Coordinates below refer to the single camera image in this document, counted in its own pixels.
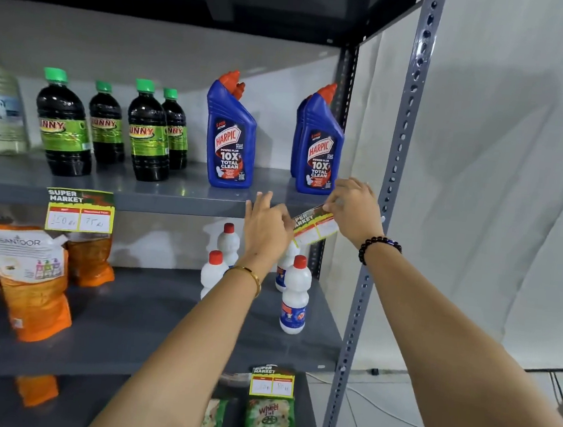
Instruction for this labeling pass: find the person's right hand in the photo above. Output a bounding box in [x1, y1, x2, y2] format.
[319, 175, 390, 251]

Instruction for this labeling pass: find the person's left hand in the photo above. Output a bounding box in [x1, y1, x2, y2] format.
[239, 189, 298, 272]

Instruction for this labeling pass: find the green yellow price tag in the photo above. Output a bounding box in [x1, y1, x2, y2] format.
[43, 186, 117, 237]
[248, 364, 297, 400]
[290, 203, 342, 251]

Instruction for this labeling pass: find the person's right forearm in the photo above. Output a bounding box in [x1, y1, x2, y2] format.
[343, 238, 563, 427]

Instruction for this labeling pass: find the person's left forearm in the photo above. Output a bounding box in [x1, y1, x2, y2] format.
[84, 246, 280, 427]

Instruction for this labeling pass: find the white bottle with red cap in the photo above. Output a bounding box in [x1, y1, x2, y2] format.
[274, 239, 302, 294]
[214, 222, 243, 268]
[198, 249, 231, 303]
[278, 253, 315, 337]

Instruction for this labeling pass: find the gold bangle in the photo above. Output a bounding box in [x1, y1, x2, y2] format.
[221, 264, 264, 299]

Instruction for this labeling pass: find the dark bottle with green cap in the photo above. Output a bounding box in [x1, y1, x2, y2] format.
[29, 66, 101, 179]
[155, 87, 195, 171]
[83, 80, 132, 167]
[121, 77, 179, 184]

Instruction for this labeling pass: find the grey metal shelving rack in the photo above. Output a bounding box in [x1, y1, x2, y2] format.
[0, 0, 447, 427]

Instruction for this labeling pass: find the white fabric backdrop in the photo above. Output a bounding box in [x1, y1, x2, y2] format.
[310, 0, 563, 393]

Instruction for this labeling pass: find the green detergent packet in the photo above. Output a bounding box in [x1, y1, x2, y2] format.
[198, 396, 229, 427]
[244, 395, 306, 427]

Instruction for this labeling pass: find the large orange refill pouch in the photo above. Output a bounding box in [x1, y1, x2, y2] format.
[0, 224, 81, 347]

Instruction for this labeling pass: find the black beaded bracelet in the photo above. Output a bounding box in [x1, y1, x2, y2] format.
[357, 234, 404, 270]

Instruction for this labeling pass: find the white cable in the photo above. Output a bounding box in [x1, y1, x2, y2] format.
[301, 372, 431, 427]

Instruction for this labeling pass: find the black cable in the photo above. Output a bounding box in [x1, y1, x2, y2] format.
[521, 363, 563, 404]

